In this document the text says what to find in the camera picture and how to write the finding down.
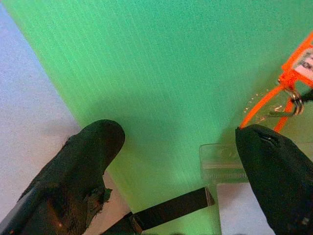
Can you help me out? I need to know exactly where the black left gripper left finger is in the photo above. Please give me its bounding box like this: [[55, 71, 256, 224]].
[[0, 119, 126, 235]]

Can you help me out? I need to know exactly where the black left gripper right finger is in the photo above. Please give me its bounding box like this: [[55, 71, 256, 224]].
[[235, 124, 313, 235]]

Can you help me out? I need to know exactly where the clear card holder white card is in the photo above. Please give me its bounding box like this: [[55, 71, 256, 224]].
[[199, 142, 278, 235]]

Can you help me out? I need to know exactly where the orange lanyard with key tag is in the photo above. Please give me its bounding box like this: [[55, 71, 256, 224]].
[[240, 31, 313, 134]]

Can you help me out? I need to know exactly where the black tape strip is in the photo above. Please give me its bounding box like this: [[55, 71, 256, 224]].
[[100, 187, 216, 235]]

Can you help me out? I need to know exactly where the green corrugated board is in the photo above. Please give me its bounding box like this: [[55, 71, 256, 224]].
[[1, 0, 313, 235]]

